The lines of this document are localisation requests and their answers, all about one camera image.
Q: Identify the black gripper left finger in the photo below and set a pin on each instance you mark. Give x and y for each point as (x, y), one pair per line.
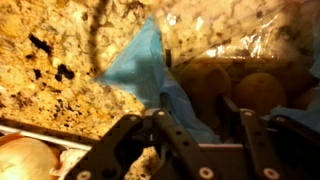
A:
(180, 143)

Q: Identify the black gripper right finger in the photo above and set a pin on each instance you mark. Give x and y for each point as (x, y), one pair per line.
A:
(253, 140)

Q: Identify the brown potato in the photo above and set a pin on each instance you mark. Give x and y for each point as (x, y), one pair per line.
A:
(260, 91)
(203, 86)

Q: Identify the blue and clear potato bag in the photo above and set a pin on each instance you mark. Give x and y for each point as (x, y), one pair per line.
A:
(140, 73)

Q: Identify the white garlic bulb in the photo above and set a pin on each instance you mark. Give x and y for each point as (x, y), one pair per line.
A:
(71, 160)

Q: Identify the white tray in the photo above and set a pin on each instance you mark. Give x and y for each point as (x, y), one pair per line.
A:
(50, 140)

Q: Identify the yellow onion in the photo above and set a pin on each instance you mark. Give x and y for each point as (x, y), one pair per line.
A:
(23, 160)

